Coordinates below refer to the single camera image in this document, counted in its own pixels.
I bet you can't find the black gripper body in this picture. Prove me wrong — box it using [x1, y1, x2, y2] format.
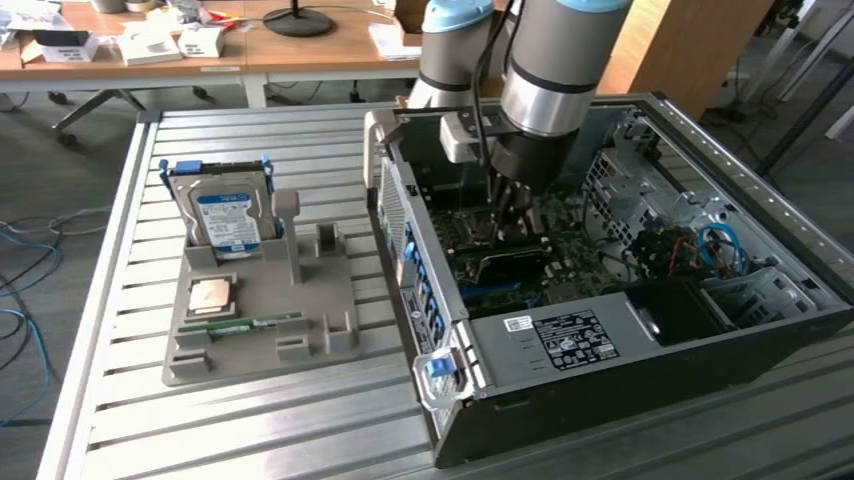
[490, 130, 580, 194]

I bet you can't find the Nvidia graphics card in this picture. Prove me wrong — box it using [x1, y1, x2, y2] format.
[459, 247, 550, 284]

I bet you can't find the CPU socket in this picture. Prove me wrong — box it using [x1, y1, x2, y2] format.
[451, 209, 499, 246]

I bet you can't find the green motherboard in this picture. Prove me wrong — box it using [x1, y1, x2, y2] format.
[426, 192, 642, 321]

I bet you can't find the blue expansion slot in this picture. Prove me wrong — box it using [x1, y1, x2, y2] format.
[463, 282, 526, 297]

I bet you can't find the white paper booklet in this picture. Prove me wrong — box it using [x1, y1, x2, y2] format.
[367, 21, 424, 62]

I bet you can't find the light wooden cabinet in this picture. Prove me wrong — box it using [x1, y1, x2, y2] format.
[596, 0, 779, 121]

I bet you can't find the brown cardboard box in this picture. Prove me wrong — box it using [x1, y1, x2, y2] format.
[392, 0, 430, 34]

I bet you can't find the silver power supply unit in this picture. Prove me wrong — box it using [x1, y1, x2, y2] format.
[466, 292, 663, 397]

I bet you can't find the silver disk bay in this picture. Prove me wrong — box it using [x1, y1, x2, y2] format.
[698, 266, 826, 334]

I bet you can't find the black monitor stand base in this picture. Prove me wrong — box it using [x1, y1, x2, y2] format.
[262, 0, 335, 38]

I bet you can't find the hard disk in blue caddy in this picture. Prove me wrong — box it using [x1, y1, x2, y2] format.
[159, 154, 286, 261]

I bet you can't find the grey parts rack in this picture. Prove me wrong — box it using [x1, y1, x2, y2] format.
[161, 188, 366, 387]

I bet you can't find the black open PC case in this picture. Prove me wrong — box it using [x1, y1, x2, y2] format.
[363, 92, 854, 470]

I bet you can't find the red and yellow packet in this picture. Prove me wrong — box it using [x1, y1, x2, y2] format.
[199, 4, 259, 32]

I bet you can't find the small white labelled box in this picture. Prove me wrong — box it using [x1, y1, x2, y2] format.
[176, 26, 227, 59]

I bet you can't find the green RAM stick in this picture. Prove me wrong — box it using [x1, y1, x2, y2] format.
[177, 312, 303, 335]

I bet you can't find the CPU chip with metal lid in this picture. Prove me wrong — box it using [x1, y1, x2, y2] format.
[188, 278, 235, 315]

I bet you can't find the white box with round insert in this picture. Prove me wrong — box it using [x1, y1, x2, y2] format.
[116, 20, 184, 67]

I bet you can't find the white box with black lid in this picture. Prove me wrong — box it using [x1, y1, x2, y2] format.
[31, 29, 101, 64]

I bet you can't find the clear plastic bag with papers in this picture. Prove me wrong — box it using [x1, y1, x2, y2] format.
[0, 0, 73, 32]

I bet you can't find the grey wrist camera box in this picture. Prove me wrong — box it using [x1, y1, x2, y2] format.
[438, 112, 508, 164]

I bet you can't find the black camera cable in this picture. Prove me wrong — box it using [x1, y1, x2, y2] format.
[470, 0, 523, 167]

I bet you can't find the blue data wire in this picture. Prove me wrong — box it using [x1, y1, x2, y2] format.
[695, 223, 750, 279]

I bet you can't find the white floor cable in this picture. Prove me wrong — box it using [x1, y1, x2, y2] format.
[0, 207, 112, 237]

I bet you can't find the blue floor cable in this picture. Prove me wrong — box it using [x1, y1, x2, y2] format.
[0, 219, 65, 429]

